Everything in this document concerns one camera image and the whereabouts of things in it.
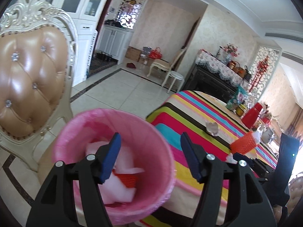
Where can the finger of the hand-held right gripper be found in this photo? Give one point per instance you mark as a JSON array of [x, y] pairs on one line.
[[264, 169], [247, 159]]

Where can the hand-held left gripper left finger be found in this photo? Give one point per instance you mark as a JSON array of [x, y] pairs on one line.
[[110, 158]]

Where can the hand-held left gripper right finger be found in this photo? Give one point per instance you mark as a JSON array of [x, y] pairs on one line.
[[190, 158]]

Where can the pink lined waste bin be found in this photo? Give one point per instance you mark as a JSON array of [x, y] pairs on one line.
[[151, 146]]

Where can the orange foam net with tissue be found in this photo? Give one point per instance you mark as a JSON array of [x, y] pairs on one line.
[[243, 143]]

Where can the tan leather ornate chair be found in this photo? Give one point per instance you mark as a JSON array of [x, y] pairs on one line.
[[33, 75], [296, 189]]

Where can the white ceramic teapot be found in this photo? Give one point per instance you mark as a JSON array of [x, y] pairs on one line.
[[267, 134]]

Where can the white patterned paper cup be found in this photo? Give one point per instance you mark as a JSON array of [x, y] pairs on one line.
[[213, 128]]

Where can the red thermos jug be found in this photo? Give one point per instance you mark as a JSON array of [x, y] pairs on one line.
[[253, 115]]

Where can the striped colourful tablecloth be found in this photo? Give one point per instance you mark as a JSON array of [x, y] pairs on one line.
[[189, 113]]

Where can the yellow labelled jar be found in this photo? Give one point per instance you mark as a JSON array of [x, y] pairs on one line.
[[241, 110]]

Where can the green snack bag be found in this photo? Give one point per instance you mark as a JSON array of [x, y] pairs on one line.
[[239, 98]]

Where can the black piano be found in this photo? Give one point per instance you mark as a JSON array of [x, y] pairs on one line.
[[210, 82]]

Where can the dark brown handbag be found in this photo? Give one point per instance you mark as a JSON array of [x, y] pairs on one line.
[[247, 75]]

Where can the round white stool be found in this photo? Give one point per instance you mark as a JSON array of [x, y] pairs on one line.
[[176, 75]]

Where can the red hanging knot ornament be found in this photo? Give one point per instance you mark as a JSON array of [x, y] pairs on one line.
[[260, 72]]

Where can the orange handbag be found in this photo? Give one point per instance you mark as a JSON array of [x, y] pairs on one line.
[[240, 71]]

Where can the red brown basket bag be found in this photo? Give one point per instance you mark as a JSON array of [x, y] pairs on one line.
[[233, 65]]

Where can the dark red slippers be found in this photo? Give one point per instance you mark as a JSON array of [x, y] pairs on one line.
[[131, 65]]

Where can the cream cushioned dining chair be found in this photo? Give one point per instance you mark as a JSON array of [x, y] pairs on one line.
[[164, 63]]

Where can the floral lace piano cover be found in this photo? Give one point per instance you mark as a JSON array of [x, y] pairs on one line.
[[213, 60]]

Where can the brown cardboard box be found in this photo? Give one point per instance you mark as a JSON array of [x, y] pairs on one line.
[[132, 53]]

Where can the dark table ornament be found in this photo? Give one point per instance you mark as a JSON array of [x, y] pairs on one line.
[[219, 52]]

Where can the white lattice panel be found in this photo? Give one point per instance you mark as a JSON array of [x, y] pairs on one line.
[[91, 49]]

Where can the red gift bag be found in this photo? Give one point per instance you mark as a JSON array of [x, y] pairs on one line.
[[156, 53]]

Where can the pink flower bouquet vase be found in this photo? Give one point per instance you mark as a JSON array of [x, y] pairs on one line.
[[230, 49]]

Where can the silver gift bag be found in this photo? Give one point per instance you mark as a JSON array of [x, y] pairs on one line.
[[146, 51]]

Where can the low white shoe cabinet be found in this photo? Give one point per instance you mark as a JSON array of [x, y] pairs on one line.
[[113, 41]]

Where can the tall white glass-door cabinet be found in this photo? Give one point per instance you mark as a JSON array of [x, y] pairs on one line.
[[78, 16]]

